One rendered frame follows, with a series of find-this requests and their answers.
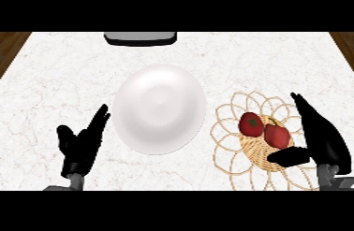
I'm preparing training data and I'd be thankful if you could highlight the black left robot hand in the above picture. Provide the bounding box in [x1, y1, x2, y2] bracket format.
[55, 103, 113, 180]

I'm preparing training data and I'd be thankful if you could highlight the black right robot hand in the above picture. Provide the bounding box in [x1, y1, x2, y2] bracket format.
[266, 92, 353, 176]

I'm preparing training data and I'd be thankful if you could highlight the woven wicker placemat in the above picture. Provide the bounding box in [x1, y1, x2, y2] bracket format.
[210, 90, 322, 192]

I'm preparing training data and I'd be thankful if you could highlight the white round plate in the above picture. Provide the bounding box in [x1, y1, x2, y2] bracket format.
[113, 64, 208, 156]

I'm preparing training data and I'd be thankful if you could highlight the grey and black appliance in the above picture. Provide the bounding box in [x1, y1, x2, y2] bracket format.
[103, 32, 178, 48]

